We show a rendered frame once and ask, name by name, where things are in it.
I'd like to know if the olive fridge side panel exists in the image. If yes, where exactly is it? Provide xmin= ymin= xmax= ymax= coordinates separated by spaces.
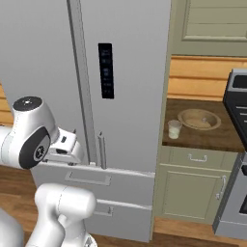
xmin=150 ymin=0 xmax=177 ymax=242

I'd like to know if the grey fridge door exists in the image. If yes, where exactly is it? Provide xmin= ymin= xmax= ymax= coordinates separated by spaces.
xmin=0 ymin=0 xmax=90 ymax=166
xmin=78 ymin=0 xmax=172 ymax=175

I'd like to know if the large grey fridge drawer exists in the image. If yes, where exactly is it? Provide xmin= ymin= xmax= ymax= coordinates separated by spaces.
xmin=31 ymin=161 xmax=156 ymax=207

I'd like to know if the short grey fridge door handle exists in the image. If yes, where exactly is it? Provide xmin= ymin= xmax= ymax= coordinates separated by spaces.
xmin=97 ymin=130 xmax=108 ymax=171

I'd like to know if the grey fridge right door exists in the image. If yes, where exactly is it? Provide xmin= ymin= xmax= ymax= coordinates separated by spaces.
xmin=78 ymin=0 xmax=172 ymax=175

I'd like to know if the grey and black stove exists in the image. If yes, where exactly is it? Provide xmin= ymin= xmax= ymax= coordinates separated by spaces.
xmin=211 ymin=68 xmax=247 ymax=241

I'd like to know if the long grey fridge door handle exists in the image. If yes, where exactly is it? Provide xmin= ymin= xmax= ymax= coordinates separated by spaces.
xmin=66 ymin=0 xmax=98 ymax=166

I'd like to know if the olive lower cupboard door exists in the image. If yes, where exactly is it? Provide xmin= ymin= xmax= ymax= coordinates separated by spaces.
xmin=159 ymin=163 xmax=233 ymax=224

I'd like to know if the olive upper cupboard door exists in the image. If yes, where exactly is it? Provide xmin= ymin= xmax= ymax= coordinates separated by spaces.
xmin=170 ymin=0 xmax=247 ymax=58

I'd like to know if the silver cupboard door handle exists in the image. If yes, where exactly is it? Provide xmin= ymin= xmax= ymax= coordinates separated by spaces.
xmin=215 ymin=175 xmax=228 ymax=202

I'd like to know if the olive cupboard door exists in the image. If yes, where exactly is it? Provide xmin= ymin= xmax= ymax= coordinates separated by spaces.
xmin=159 ymin=163 xmax=233 ymax=224
xmin=170 ymin=0 xmax=247 ymax=58

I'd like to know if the olive counter drawer front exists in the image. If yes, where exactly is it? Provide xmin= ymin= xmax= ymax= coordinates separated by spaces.
xmin=168 ymin=145 xmax=239 ymax=166

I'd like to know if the tan ice bowl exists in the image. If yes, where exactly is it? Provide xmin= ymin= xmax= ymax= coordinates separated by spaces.
xmin=177 ymin=108 xmax=223 ymax=131

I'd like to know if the grey fridge left door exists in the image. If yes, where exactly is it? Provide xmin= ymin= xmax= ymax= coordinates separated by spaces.
xmin=0 ymin=0 xmax=90 ymax=166

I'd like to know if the small grey fridge drawer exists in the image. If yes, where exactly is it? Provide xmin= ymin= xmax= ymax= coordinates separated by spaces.
xmin=82 ymin=198 xmax=152 ymax=243

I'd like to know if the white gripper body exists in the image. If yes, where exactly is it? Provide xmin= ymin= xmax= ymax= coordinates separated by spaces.
xmin=42 ymin=140 xmax=86 ymax=166

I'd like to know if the silver drawer handle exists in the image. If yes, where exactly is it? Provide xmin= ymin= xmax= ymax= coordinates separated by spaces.
xmin=187 ymin=152 xmax=208 ymax=163

